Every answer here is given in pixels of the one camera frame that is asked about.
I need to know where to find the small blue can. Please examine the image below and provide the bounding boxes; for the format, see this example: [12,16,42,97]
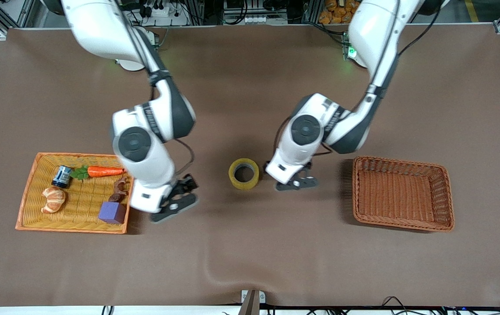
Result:
[52,165,74,189]

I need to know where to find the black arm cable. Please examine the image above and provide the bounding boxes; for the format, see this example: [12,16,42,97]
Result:
[175,139,195,176]
[398,7,442,58]

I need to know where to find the yellow wicker tray orange rim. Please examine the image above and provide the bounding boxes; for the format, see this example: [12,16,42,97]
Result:
[15,152,136,235]

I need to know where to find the brown wicker basket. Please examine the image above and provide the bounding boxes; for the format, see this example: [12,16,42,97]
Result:
[352,156,455,232]

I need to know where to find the orange toy carrot green leaves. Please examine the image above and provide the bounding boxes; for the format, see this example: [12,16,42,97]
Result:
[70,165,126,181]

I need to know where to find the toy croissant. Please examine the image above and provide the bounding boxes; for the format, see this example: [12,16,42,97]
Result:
[41,186,67,214]

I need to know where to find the net bag of oranges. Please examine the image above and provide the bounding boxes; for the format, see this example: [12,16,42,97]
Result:
[319,0,362,25]

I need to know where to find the brown table cover mat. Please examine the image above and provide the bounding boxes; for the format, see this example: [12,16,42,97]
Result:
[0,24,500,308]

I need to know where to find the brown toy horse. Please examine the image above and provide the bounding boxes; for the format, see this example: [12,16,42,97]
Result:
[109,176,130,203]

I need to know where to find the long black floor cable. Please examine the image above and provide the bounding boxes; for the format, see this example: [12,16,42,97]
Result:
[268,296,500,315]

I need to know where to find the yellow transparent tape roll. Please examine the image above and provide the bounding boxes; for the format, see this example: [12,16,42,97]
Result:
[228,157,260,191]

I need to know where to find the metal bracket at table edge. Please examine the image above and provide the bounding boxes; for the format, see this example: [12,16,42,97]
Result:
[238,289,266,315]

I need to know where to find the purple foam block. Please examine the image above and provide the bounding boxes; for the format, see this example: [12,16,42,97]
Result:
[98,201,127,225]

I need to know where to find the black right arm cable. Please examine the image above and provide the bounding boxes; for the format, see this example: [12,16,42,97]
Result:
[175,139,195,176]

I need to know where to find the long white power strip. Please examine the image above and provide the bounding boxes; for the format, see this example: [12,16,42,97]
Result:
[243,15,288,25]

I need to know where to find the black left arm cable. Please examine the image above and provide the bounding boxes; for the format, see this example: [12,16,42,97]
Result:
[398,7,442,58]

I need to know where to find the white power strip with plugs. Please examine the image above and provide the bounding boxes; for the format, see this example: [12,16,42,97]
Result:
[138,3,188,26]

